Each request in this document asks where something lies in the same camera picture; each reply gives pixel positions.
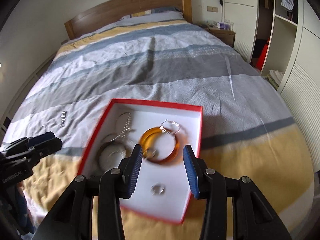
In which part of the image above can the dark olive bangle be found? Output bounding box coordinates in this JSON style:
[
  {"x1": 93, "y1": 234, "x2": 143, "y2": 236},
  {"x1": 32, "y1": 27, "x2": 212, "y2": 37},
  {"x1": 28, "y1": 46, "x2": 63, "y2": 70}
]
[{"x1": 95, "y1": 141, "x2": 126, "y2": 173}]

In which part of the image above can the amber bangle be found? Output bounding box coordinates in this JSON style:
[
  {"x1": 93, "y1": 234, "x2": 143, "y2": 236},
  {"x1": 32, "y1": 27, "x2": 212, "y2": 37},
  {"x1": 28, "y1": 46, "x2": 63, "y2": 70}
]
[{"x1": 139, "y1": 126, "x2": 180, "y2": 165}]

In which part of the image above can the small silver ring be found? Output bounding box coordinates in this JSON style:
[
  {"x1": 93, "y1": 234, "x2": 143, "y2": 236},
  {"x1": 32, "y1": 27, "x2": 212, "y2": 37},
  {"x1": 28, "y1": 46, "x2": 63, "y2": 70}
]
[{"x1": 150, "y1": 183, "x2": 167, "y2": 196}]

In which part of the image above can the red jewelry box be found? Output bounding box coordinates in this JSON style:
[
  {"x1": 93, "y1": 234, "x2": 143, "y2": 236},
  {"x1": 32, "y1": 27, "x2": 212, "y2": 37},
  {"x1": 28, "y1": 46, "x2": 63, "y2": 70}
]
[{"x1": 76, "y1": 98, "x2": 203, "y2": 225}]

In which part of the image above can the silver bead chain bracelet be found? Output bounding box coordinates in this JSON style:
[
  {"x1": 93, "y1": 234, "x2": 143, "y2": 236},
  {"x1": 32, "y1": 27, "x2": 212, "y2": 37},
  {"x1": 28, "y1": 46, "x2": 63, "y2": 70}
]
[{"x1": 114, "y1": 111, "x2": 137, "y2": 139}]

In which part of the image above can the small silver bracelet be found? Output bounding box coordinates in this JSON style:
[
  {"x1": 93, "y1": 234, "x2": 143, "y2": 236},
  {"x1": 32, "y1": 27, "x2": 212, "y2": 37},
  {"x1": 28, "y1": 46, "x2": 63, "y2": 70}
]
[{"x1": 159, "y1": 119, "x2": 182, "y2": 136}]

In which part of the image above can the blue gloved left hand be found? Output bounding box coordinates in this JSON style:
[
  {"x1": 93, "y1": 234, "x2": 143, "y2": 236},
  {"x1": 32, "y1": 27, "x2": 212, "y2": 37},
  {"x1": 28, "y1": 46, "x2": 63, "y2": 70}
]
[{"x1": 15, "y1": 183, "x2": 35, "y2": 233}]

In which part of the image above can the striped duvet cover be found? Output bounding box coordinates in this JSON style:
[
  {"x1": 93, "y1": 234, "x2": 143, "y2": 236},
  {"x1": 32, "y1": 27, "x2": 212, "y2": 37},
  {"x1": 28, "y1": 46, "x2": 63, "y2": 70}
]
[{"x1": 2, "y1": 12, "x2": 314, "y2": 239}]

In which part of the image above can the red object in wardrobe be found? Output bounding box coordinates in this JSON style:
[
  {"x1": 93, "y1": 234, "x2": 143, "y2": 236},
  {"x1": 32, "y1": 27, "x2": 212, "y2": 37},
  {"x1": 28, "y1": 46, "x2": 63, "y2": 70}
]
[{"x1": 256, "y1": 39, "x2": 270, "y2": 71}]

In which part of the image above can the wooden nightstand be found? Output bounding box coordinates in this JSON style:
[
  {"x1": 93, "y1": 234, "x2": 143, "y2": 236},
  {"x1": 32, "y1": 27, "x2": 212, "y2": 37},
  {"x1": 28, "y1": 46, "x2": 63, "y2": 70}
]
[{"x1": 198, "y1": 23, "x2": 235, "y2": 48}]

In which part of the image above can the striped pillow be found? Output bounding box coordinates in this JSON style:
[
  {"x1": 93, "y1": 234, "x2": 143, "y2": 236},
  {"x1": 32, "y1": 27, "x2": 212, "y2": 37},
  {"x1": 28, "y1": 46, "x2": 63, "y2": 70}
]
[{"x1": 120, "y1": 7, "x2": 183, "y2": 21}]

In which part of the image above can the white wardrobe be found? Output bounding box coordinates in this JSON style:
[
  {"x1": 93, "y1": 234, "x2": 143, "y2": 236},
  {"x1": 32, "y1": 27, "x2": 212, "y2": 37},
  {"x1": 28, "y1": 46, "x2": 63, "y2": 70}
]
[{"x1": 222, "y1": 0, "x2": 319, "y2": 172}]

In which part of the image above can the wooden headboard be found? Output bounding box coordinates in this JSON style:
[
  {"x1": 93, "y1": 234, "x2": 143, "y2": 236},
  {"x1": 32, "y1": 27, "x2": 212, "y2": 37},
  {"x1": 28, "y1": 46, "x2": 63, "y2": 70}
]
[{"x1": 65, "y1": 0, "x2": 193, "y2": 40}]

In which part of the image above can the wall socket plate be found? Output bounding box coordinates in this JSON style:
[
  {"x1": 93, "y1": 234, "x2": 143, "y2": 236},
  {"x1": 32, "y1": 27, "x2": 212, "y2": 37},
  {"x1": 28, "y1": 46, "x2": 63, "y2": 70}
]
[{"x1": 207, "y1": 6, "x2": 219, "y2": 12}]

